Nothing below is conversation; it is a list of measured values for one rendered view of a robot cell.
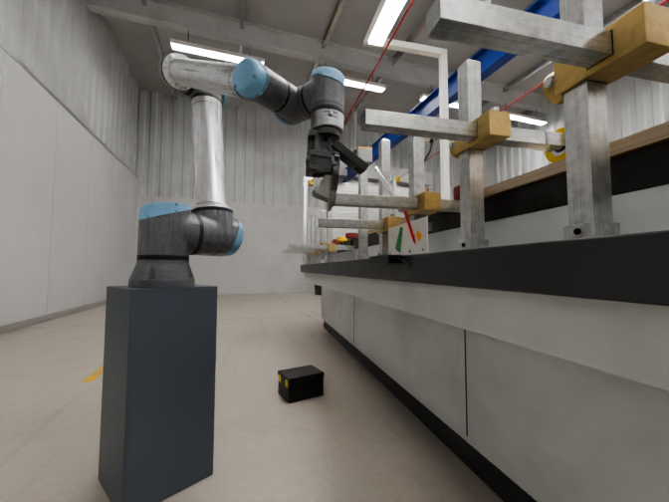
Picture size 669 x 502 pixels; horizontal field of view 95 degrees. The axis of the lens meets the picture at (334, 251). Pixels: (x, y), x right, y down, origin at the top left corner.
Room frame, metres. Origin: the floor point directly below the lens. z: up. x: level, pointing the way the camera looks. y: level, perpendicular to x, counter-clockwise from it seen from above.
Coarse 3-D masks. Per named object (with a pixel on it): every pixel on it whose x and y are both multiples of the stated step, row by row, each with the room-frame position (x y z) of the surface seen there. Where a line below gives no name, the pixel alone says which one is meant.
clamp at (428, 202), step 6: (426, 192) 0.83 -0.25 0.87; (432, 192) 0.83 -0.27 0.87; (438, 192) 0.83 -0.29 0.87; (420, 198) 0.85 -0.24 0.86; (426, 198) 0.83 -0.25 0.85; (432, 198) 0.83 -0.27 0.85; (438, 198) 0.83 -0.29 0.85; (420, 204) 0.85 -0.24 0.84; (426, 204) 0.83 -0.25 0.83; (432, 204) 0.83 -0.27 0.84; (438, 204) 0.83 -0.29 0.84; (408, 210) 0.92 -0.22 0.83; (414, 210) 0.88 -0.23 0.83; (420, 210) 0.85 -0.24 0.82; (426, 210) 0.84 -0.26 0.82; (432, 210) 0.84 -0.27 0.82; (438, 210) 0.84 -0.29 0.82; (408, 216) 0.95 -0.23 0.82
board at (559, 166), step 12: (636, 132) 0.53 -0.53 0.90; (648, 132) 0.51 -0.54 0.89; (660, 132) 0.50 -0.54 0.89; (612, 144) 0.56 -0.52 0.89; (624, 144) 0.55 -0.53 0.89; (636, 144) 0.53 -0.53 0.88; (648, 144) 0.52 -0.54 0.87; (612, 156) 0.57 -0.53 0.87; (540, 168) 0.72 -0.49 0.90; (552, 168) 0.69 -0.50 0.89; (564, 168) 0.66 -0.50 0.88; (504, 180) 0.83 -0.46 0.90; (516, 180) 0.79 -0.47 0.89; (528, 180) 0.75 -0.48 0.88; (540, 180) 0.73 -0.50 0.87; (492, 192) 0.87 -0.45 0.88; (348, 240) 2.34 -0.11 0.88
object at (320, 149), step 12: (312, 132) 0.79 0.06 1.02; (324, 132) 0.78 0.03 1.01; (336, 132) 0.79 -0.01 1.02; (312, 144) 0.80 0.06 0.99; (324, 144) 0.80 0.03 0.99; (312, 156) 0.77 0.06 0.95; (324, 156) 0.78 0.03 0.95; (336, 156) 0.78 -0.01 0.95; (312, 168) 0.77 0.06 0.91; (324, 168) 0.78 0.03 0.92
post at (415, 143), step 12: (408, 144) 0.93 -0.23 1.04; (420, 144) 0.90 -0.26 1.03; (408, 156) 0.93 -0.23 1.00; (420, 156) 0.90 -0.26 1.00; (408, 168) 0.93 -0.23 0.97; (420, 168) 0.90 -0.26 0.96; (408, 180) 0.93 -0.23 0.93; (420, 180) 0.90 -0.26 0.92; (420, 192) 0.90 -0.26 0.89; (420, 216) 0.90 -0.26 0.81
